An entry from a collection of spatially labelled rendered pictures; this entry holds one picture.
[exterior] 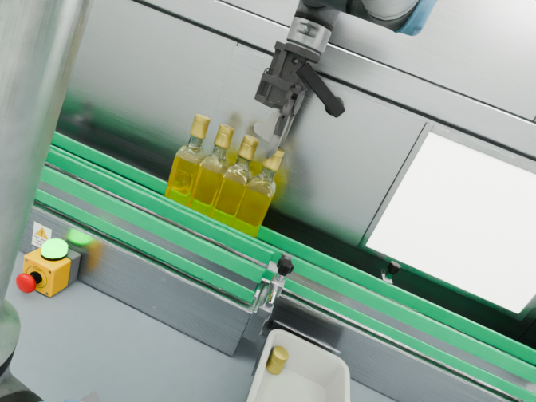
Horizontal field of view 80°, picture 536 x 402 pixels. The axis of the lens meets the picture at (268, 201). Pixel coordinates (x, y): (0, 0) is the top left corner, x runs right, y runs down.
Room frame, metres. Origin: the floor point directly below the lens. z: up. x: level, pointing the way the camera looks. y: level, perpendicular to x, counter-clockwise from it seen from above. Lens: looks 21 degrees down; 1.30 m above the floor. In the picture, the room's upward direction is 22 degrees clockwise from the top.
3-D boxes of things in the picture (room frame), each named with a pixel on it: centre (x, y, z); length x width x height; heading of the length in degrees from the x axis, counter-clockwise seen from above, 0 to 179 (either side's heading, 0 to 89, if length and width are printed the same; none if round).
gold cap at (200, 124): (0.68, 0.20, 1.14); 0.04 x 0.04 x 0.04
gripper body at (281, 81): (0.66, 0.05, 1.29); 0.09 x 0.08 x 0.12; 84
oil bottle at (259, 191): (0.66, 0.02, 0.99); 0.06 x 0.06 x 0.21; 84
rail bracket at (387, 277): (0.70, -0.33, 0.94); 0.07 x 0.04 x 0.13; 174
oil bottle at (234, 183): (0.66, 0.08, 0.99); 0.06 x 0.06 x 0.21; 85
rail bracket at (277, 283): (0.52, -0.08, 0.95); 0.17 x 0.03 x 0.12; 174
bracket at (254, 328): (0.54, -0.08, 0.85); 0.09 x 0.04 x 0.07; 174
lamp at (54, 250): (0.50, 0.36, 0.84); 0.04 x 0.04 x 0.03
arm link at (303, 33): (0.66, 0.05, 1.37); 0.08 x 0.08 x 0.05
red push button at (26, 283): (0.45, 0.36, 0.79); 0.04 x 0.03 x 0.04; 84
